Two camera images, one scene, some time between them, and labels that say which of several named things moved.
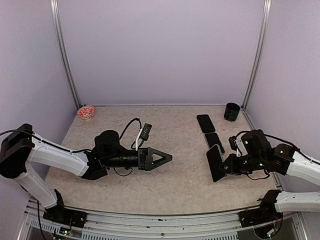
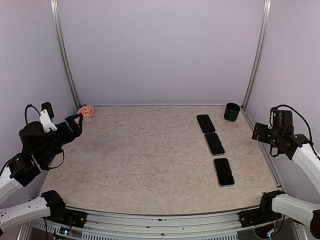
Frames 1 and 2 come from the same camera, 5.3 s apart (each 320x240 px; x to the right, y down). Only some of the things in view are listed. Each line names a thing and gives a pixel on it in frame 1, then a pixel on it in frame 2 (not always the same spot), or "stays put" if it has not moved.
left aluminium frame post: x=54 y=7 stays put
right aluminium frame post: x=267 y=10 stays put
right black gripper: x=233 y=168 to x=262 y=137
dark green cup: x=231 y=112 stays put
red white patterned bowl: x=86 y=112 stays put
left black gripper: x=149 y=165 to x=70 y=136
